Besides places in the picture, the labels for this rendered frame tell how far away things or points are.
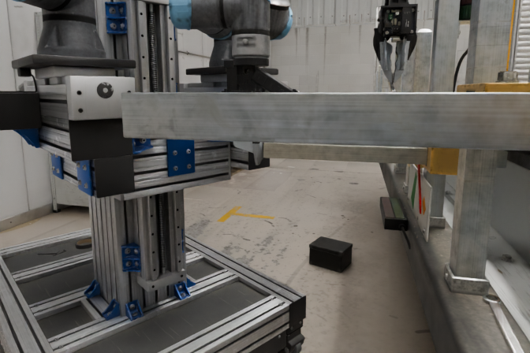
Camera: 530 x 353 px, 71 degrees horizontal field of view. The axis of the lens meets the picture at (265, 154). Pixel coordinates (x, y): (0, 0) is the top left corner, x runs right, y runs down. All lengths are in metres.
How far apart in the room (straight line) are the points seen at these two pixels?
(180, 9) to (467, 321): 0.67
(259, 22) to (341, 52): 8.01
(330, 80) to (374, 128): 8.50
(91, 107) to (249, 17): 0.38
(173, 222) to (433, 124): 1.13
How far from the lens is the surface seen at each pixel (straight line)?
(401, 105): 0.22
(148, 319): 1.42
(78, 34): 1.01
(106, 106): 0.87
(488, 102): 0.23
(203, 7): 0.76
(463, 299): 0.57
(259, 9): 0.74
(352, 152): 0.73
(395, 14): 0.85
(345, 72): 8.69
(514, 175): 1.02
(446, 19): 0.78
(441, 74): 0.77
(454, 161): 0.71
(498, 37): 0.53
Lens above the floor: 0.96
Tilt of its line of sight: 9 degrees down
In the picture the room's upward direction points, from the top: straight up
